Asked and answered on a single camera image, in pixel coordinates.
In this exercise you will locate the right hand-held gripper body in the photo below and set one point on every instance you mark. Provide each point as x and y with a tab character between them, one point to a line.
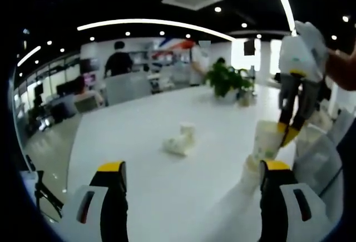
303	53

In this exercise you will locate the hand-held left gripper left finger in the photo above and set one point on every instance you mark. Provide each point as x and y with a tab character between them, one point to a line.
111	214

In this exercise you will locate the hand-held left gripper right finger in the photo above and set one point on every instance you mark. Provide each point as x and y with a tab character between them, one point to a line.
278	214

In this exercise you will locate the printed white paper cup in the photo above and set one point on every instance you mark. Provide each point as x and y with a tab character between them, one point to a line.
264	139
187	133
175	147

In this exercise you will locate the small cream container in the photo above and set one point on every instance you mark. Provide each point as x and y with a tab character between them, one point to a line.
244	99

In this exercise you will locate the long ceiling light strip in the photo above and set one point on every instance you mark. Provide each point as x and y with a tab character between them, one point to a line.
286	5

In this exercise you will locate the white plant pot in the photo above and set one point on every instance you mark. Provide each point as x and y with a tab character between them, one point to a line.
231	94

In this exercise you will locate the grey mesh chair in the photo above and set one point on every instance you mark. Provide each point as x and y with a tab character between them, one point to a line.
317	158

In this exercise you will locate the white table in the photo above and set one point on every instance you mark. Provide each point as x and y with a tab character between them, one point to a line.
167	186

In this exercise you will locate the green potted plant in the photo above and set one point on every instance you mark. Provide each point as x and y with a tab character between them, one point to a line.
225	78

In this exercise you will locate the black tripod stand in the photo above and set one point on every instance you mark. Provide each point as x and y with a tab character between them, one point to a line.
44	197

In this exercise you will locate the small grey chair back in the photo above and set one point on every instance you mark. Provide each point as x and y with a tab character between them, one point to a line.
86	104

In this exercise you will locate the wide grey chair back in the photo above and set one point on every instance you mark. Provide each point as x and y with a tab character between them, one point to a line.
128	87

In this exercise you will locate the curved ceiling light strip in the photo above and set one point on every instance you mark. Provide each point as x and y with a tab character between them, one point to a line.
150	21

